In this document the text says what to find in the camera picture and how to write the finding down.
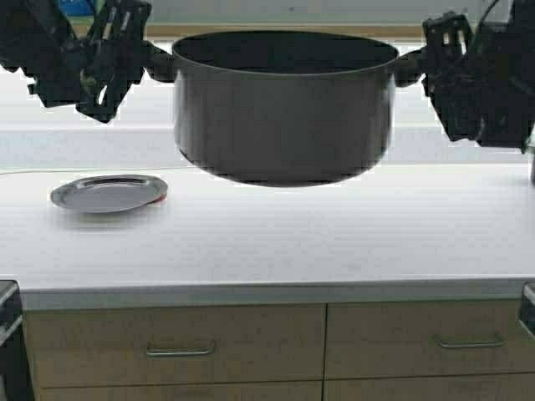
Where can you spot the dark dishwasher appliance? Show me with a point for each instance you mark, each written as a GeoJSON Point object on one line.
{"type": "Point", "coordinates": [16, 380]}

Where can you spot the right wooden drawer front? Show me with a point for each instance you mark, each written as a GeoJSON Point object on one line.
{"type": "Point", "coordinates": [394, 339]}

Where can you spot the large dark grey pot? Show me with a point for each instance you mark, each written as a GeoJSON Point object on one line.
{"type": "Point", "coordinates": [283, 108]}

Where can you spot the right drawer metal handle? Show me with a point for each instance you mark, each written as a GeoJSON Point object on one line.
{"type": "Point", "coordinates": [497, 342]}

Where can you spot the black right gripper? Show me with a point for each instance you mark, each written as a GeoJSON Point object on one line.
{"type": "Point", "coordinates": [449, 83]}

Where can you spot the blue green box in cabinet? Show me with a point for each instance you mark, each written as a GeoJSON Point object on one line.
{"type": "Point", "coordinates": [78, 8]}

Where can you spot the wooden drawer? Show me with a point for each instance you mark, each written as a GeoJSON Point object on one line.
{"type": "Point", "coordinates": [394, 339]}
{"type": "Point", "coordinates": [84, 348]}

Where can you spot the left wooden drawer front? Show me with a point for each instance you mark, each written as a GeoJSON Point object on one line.
{"type": "Point", "coordinates": [84, 348]}

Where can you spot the left drawer metal handle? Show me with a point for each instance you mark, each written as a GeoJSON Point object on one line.
{"type": "Point", "coordinates": [181, 350]}

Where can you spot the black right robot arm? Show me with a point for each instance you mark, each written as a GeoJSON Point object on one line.
{"type": "Point", "coordinates": [481, 80]}

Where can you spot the drawer metal handle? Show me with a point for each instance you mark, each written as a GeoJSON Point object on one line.
{"type": "Point", "coordinates": [497, 342]}
{"type": "Point", "coordinates": [181, 350]}

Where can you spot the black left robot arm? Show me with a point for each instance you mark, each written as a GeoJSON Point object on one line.
{"type": "Point", "coordinates": [39, 40]}

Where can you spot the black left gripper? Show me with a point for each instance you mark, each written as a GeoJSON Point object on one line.
{"type": "Point", "coordinates": [115, 49]}

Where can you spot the lower right cabinet door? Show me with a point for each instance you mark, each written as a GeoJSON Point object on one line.
{"type": "Point", "coordinates": [510, 386]}

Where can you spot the round silver metal plate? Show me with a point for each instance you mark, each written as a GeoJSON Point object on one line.
{"type": "Point", "coordinates": [109, 193]}

